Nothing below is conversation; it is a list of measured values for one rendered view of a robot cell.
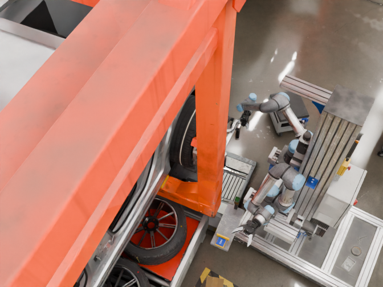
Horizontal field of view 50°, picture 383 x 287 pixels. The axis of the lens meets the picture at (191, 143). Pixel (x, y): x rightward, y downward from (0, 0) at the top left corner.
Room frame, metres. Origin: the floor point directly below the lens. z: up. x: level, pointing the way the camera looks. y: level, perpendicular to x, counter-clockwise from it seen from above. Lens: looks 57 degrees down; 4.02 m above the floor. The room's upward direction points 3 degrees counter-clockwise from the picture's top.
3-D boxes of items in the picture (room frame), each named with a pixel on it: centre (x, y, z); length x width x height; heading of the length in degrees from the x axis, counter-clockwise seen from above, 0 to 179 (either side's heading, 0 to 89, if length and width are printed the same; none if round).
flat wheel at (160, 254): (1.45, 0.41, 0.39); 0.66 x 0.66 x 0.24
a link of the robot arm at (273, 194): (1.46, -0.64, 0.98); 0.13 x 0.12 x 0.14; 42
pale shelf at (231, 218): (1.40, -0.30, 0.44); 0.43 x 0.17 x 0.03; 153
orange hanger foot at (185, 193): (1.71, 0.16, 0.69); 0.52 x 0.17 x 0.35; 63
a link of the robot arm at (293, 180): (1.36, -0.72, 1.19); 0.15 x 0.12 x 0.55; 42
